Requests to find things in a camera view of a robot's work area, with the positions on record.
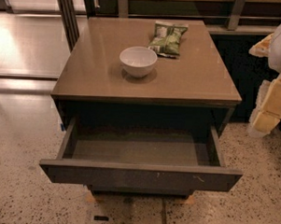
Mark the grey top drawer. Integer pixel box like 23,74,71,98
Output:
39,121,243,191

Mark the grey drawer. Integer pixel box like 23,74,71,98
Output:
39,121,243,191
87,185,194,196

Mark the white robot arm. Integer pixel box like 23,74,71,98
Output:
247,24,281,138

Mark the grey lower drawer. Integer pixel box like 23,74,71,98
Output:
87,185,194,196

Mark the green snack bag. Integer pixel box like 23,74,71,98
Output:
148,21,189,59

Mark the white ceramic bowl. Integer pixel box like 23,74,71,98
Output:
119,47,158,77

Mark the metal railing frame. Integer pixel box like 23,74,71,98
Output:
58,0,281,49

